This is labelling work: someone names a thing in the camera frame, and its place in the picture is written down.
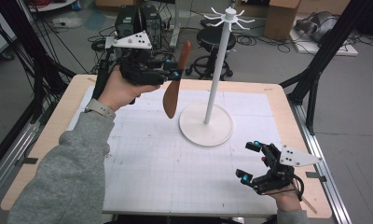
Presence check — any black metal frame post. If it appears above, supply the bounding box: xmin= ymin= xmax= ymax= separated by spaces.
xmin=279 ymin=0 xmax=373 ymax=135

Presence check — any grey padded device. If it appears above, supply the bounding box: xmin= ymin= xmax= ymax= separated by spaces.
xmin=294 ymin=11 xmax=338 ymax=44

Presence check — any thick black cable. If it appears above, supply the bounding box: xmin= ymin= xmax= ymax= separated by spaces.
xmin=91 ymin=57 xmax=114 ymax=101

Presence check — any white floor platform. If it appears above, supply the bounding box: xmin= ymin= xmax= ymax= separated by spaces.
xmin=289 ymin=28 xmax=360 ymax=58

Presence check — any black metal frame strut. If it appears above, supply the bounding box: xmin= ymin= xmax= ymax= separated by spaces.
xmin=0 ymin=0 xmax=78 ymax=125

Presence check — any open cardboard box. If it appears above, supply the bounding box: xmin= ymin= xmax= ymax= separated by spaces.
xmin=263 ymin=0 xmax=301 ymax=42

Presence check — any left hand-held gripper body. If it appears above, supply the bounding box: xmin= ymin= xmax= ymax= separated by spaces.
xmin=104 ymin=30 xmax=176 ymax=87

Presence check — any black computer tower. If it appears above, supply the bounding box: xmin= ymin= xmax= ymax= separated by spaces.
xmin=115 ymin=5 xmax=143 ymax=40
xmin=140 ymin=5 xmax=163 ymax=50

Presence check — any white grid mat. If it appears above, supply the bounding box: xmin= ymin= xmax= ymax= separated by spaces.
xmin=66 ymin=85 xmax=285 ymax=216

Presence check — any beige band wristwatch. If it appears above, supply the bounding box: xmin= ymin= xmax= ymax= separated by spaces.
xmin=84 ymin=98 xmax=117 ymax=121

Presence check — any white desk leg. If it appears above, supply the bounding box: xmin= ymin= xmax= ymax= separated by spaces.
xmin=169 ymin=0 xmax=182 ymax=49

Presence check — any person's right hand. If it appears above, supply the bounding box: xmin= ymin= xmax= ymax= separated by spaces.
xmin=260 ymin=156 xmax=303 ymax=213

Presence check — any black round stool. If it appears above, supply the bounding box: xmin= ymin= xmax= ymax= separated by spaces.
xmin=185 ymin=26 xmax=238 ymax=81

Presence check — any wooden spatula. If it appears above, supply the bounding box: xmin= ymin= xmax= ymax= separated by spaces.
xmin=162 ymin=39 xmax=193 ymax=119

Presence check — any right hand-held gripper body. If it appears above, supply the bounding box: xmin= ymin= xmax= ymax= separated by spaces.
xmin=253 ymin=143 xmax=325 ymax=196

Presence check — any white rack stand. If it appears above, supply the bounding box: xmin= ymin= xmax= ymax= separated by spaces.
xmin=178 ymin=7 xmax=256 ymax=147

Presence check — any thin black cable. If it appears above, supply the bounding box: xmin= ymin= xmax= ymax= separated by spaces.
xmin=291 ymin=173 xmax=305 ymax=203

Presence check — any black tape piece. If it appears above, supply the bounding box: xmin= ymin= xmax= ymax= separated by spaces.
xmin=14 ymin=157 xmax=39 ymax=166
xmin=305 ymin=171 xmax=327 ymax=183

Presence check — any person's left hand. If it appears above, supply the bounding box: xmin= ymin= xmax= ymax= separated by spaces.
xmin=97 ymin=64 xmax=161 ymax=114

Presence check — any aluminium rail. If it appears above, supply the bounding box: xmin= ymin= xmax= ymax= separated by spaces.
xmin=0 ymin=120 xmax=40 ymax=204
xmin=287 ymin=102 xmax=352 ymax=224

